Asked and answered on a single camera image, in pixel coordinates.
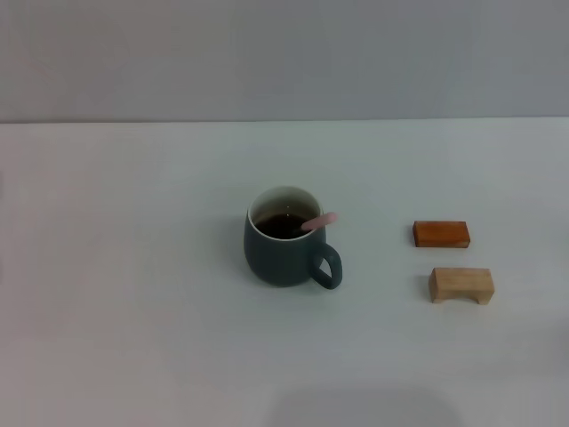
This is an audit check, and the pink handled metal spoon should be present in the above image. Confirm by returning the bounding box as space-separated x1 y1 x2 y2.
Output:
299 211 340 233

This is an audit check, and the dark grey ceramic cup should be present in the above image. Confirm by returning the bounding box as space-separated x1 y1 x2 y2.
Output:
243 185 344 291

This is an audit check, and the dark coffee liquid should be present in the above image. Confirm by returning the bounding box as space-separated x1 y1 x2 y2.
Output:
254 213 312 240

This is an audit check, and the dark brown wooden block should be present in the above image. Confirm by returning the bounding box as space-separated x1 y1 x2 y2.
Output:
412 220 471 249

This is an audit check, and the light wooden arch block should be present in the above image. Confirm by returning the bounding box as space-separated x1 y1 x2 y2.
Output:
428 266 495 306

